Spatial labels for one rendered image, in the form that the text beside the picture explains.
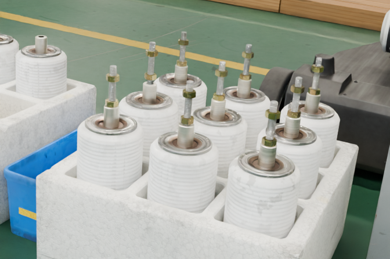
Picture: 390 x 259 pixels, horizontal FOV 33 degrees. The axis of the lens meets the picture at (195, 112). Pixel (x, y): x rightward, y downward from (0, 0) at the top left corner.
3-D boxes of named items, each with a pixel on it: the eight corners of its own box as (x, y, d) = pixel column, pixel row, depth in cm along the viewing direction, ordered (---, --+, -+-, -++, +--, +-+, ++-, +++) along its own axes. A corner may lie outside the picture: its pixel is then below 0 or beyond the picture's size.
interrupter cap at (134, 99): (143, 91, 110) (143, 87, 110) (181, 102, 106) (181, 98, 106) (115, 103, 104) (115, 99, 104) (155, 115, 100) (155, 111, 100)
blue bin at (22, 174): (101, 168, 137) (103, 114, 133) (147, 182, 133) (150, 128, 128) (1, 232, 112) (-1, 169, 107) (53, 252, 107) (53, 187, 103)
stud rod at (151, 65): (150, 89, 104) (152, 43, 101) (145, 87, 104) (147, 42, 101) (154, 88, 104) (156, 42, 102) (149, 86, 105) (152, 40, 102)
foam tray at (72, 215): (153, 180, 134) (158, 97, 127) (342, 234, 120) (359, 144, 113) (36, 281, 100) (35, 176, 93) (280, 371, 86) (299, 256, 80)
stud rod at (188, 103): (181, 133, 90) (185, 81, 87) (183, 130, 91) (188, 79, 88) (187, 135, 90) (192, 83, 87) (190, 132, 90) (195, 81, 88)
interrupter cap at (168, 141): (223, 151, 90) (223, 146, 90) (177, 162, 86) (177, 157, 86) (191, 131, 96) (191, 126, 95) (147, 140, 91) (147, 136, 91)
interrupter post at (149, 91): (147, 99, 107) (148, 79, 105) (159, 103, 106) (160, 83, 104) (138, 103, 105) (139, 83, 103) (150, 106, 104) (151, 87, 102)
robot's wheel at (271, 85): (274, 135, 161) (285, 57, 154) (293, 139, 159) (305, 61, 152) (244, 164, 144) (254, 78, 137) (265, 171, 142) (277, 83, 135)
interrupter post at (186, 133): (197, 147, 91) (198, 125, 89) (182, 150, 89) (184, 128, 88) (187, 141, 92) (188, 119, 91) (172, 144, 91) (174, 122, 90)
